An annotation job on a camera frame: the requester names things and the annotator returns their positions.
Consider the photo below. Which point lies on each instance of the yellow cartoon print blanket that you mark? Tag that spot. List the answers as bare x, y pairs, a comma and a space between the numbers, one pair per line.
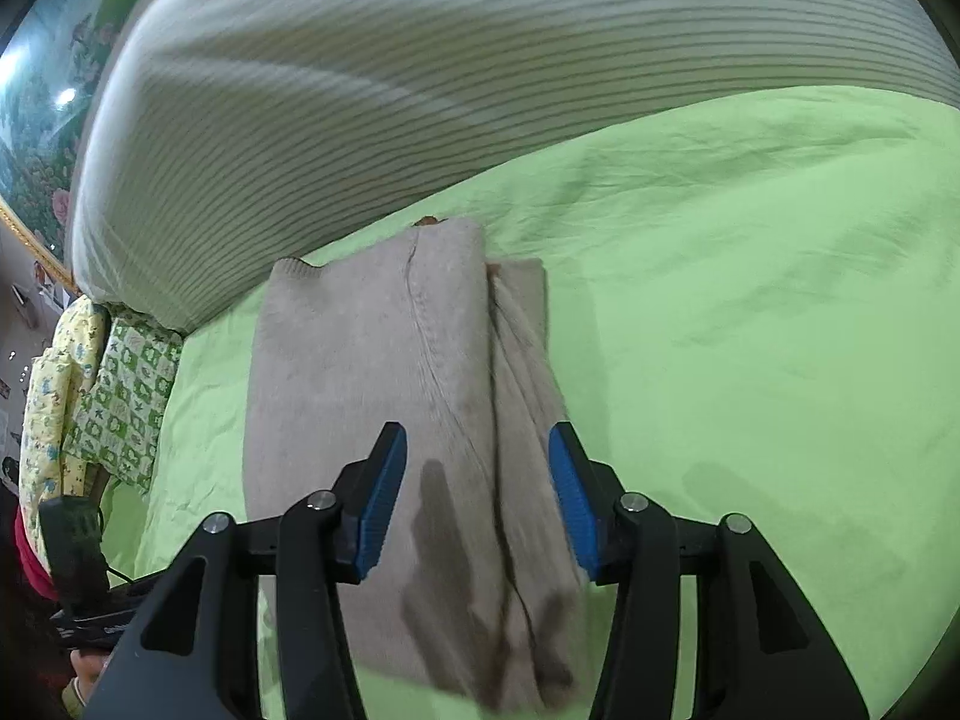
52, 405

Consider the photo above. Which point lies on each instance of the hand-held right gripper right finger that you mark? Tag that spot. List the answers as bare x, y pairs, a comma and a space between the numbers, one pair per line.
574, 510

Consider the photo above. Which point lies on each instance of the green patterned pillow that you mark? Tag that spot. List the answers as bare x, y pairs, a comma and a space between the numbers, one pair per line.
124, 397

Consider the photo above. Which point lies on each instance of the beige knit sweater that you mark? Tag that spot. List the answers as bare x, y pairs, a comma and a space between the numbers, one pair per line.
360, 360

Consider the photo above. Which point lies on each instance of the person's left hand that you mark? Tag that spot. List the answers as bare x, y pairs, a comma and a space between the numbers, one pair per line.
86, 679

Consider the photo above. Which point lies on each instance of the green bed sheet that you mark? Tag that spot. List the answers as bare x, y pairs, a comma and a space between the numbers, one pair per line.
750, 315

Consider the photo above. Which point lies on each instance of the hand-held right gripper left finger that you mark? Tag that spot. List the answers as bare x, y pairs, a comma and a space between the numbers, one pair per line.
379, 510

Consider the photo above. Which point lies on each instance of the gold framed floral painting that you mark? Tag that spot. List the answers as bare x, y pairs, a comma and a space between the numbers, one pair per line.
37, 135

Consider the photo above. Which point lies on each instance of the white striped quilt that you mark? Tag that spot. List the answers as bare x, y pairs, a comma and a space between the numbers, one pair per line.
375, 90

